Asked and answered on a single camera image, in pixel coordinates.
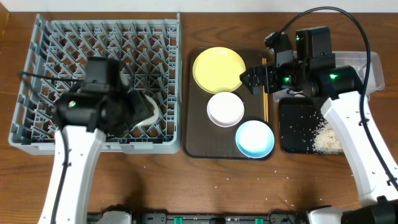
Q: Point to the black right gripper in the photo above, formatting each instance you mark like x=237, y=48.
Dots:
x=268, y=70

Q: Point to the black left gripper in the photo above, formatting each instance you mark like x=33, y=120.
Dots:
x=137, y=107

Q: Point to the pale green cup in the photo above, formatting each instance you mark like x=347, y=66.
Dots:
x=146, y=112

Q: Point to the light blue bowl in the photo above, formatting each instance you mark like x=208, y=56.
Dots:
x=255, y=139

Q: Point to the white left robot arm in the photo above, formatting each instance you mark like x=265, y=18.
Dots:
x=81, y=140

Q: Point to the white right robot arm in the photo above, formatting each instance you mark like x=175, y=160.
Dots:
x=340, y=96

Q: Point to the black waste tray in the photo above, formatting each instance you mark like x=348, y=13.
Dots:
x=298, y=120

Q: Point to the pile of rice waste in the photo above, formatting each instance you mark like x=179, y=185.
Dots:
x=325, y=140

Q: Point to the wooden chopstick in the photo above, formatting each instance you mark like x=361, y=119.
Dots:
x=264, y=105

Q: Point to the yellow round plate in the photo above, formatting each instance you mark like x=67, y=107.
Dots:
x=217, y=70

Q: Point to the grey plastic dish rack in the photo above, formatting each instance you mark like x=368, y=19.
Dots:
x=58, y=54

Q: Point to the dark brown serving tray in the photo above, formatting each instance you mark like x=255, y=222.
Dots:
x=201, y=137

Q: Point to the clear plastic bin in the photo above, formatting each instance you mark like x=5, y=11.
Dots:
x=358, y=61

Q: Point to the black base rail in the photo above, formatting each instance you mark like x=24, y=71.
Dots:
x=163, y=216

